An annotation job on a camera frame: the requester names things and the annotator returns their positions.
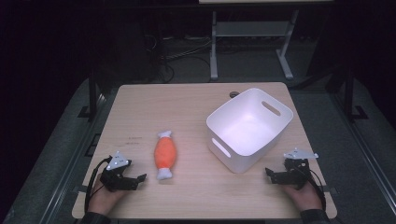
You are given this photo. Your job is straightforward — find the orange and white plush toy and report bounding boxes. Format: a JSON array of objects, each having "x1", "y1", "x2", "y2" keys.
[{"x1": 153, "y1": 130, "x2": 177, "y2": 181}]

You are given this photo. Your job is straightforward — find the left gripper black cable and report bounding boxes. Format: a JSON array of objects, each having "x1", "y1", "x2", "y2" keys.
[{"x1": 84, "y1": 157, "x2": 112, "y2": 214}]

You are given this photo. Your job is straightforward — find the black metal post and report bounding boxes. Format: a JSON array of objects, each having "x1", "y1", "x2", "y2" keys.
[
  {"x1": 78, "y1": 69, "x2": 102, "y2": 120},
  {"x1": 342, "y1": 66, "x2": 369, "y2": 122}
]

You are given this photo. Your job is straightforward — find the grey metal stand frame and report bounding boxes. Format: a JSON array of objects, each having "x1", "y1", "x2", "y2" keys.
[{"x1": 209, "y1": 8, "x2": 300, "y2": 81}]

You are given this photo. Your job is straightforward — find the person's right hand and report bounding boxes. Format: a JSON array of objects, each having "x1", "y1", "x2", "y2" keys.
[{"x1": 281, "y1": 180, "x2": 324, "y2": 213}]

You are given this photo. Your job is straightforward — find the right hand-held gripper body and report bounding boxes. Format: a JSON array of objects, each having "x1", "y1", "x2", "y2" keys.
[{"x1": 270, "y1": 147, "x2": 319, "y2": 191}]

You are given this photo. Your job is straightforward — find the person's left hand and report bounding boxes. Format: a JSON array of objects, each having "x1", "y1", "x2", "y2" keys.
[{"x1": 88, "y1": 174, "x2": 129, "y2": 217}]

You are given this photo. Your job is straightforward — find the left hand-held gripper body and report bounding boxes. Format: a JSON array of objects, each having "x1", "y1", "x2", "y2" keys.
[{"x1": 99, "y1": 150, "x2": 140, "y2": 192}]

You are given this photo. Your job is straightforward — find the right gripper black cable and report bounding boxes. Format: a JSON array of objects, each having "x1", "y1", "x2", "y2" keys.
[{"x1": 297, "y1": 167, "x2": 327, "y2": 211}]

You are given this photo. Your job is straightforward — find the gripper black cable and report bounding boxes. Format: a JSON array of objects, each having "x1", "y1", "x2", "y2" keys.
[
  {"x1": 84, "y1": 157, "x2": 112, "y2": 214},
  {"x1": 297, "y1": 167, "x2": 327, "y2": 211}
]

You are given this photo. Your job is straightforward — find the white plastic storage basket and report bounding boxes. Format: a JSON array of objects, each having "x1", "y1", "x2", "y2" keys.
[{"x1": 205, "y1": 87, "x2": 294, "y2": 175}]

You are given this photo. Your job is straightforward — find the black floor cables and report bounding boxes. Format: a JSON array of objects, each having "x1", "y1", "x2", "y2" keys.
[{"x1": 141, "y1": 32, "x2": 216, "y2": 84}]

